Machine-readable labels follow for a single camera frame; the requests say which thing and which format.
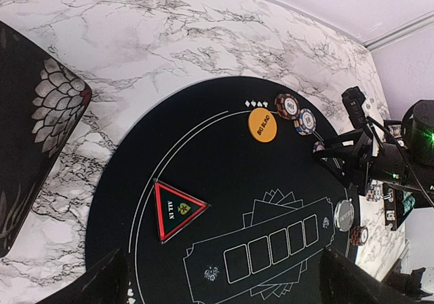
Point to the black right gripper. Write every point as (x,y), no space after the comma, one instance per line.
(370,151)

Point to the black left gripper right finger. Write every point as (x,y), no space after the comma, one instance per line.
(342,281)

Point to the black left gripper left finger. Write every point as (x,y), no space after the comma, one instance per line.
(106,282)

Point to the black dealer button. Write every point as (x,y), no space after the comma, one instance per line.
(344,213)

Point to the orange big blind button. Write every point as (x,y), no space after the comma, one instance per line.
(262,125)

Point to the red triangular all-in marker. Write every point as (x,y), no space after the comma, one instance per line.
(175,209)

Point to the black poker chip case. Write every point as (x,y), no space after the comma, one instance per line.
(398,200)

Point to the round black poker mat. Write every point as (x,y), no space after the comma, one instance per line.
(271,204)

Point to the black floral patterned pouch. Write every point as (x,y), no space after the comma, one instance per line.
(42,102)

